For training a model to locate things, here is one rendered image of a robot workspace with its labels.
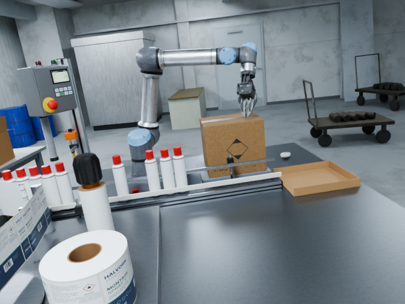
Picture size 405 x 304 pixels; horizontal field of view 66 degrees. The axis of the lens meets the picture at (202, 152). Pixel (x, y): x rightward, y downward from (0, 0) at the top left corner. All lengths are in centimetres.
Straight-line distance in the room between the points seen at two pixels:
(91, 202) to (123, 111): 681
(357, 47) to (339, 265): 821
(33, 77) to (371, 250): 132
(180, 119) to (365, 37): 507
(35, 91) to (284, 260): 109
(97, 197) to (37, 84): 53
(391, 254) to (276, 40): 808
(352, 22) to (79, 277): 879
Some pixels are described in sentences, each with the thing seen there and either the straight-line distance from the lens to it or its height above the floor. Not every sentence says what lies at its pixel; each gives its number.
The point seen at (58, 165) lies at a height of 108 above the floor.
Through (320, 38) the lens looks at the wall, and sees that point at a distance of 915.
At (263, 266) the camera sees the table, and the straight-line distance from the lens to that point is 100.
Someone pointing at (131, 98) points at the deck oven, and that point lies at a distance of 773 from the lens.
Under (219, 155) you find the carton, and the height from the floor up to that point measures 96.
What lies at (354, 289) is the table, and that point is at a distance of 95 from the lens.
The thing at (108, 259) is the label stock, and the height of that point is 102.
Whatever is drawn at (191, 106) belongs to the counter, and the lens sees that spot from 678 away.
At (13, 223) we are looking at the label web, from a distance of 105.
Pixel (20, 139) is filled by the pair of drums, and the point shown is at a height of 19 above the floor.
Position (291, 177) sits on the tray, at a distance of 159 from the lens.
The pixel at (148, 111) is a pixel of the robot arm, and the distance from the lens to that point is 169.
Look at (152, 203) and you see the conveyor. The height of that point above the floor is 87.
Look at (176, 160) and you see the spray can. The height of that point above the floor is 103.
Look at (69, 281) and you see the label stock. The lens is 76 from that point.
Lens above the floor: 144
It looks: 17 degrees down
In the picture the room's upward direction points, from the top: 6 degrees counter-clockwise
